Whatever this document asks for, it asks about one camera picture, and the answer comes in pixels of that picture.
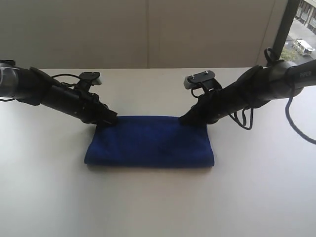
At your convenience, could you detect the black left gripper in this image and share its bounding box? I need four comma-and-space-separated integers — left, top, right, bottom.
69, 92, 118, 125

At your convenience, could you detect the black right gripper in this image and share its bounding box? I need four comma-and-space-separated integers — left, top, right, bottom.
178, 87, 247, 126

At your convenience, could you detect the blue microfiber towel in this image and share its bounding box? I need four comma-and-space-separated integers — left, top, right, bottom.
84, 116, 215, 169

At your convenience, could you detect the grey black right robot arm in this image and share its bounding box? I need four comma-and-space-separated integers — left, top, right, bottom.
179, 60, 316, 125

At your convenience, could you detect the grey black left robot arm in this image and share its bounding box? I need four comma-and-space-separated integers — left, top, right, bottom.
0, 60, 118, 126

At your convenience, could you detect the white van outside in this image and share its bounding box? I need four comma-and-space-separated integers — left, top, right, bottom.
293, 39, 316, 56

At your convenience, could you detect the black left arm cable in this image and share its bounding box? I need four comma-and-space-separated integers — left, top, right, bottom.
49, 73, 82, 87

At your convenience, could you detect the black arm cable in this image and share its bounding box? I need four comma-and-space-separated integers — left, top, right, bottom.
49, 73, 82, 87
227, 46, 316, 145

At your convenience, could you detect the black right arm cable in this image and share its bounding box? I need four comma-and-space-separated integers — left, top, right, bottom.
227, 46, 316, 145

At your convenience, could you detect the dark window frame post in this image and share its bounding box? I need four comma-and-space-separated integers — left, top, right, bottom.
264, 0, 300, 67

